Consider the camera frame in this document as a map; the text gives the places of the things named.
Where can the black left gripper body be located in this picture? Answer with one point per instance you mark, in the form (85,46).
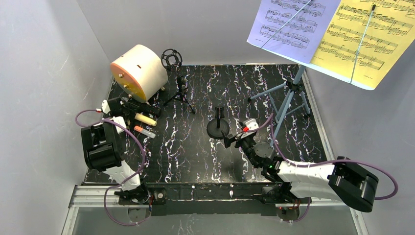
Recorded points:
(142,109)

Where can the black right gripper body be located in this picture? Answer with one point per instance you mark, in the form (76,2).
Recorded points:
(238,138)

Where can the black round microphone stand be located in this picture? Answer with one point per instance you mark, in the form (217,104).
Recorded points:
(218,127)

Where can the beige microphone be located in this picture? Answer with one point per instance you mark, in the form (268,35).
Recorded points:
(145,119)

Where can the silver microphone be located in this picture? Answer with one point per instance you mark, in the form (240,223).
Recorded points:
(145,108)

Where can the blue music stand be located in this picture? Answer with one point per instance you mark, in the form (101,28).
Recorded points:
(294,87)

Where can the black tripod microphone stand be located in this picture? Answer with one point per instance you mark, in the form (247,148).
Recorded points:
(172,60)

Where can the lavender sheet music page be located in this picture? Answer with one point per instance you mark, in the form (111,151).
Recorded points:
(292,29)

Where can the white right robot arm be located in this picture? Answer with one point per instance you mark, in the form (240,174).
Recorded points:
(343,181)

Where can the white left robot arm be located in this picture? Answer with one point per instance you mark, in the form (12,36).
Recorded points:
(102,149)

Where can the white and orange drum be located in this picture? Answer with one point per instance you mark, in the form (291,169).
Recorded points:
(139,72)

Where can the yellow sheet music page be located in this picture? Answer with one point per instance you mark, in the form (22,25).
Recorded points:
(364,40)

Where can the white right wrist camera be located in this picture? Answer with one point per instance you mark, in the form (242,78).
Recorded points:
(248,125)

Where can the aluminium frame rail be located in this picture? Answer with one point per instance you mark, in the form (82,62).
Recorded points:
(205,209)

